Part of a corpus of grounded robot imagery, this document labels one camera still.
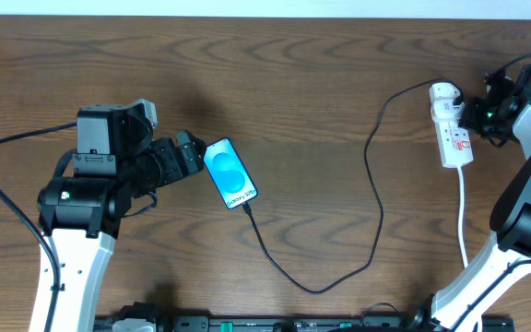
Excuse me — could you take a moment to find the blue Galaxy smartphone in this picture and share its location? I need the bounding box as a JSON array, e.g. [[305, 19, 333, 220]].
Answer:
[[204, 137, 258, 209]]

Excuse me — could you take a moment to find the black USB charging cable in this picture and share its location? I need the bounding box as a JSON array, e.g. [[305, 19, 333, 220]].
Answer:
[[241, 77, 466, 295]]

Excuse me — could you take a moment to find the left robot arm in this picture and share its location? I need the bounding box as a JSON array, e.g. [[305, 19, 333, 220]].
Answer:
[[29, 99, 207, 331]]

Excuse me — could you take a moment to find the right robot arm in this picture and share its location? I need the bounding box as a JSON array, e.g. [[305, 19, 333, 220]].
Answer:
[[405, 65, 531, 331]]

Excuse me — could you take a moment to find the white power strip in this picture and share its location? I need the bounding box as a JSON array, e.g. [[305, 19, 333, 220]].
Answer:
[[429, 82, 473, 169]]

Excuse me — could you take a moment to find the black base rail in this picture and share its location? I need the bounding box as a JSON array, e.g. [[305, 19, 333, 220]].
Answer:
[[93, 302, 514, 332]]

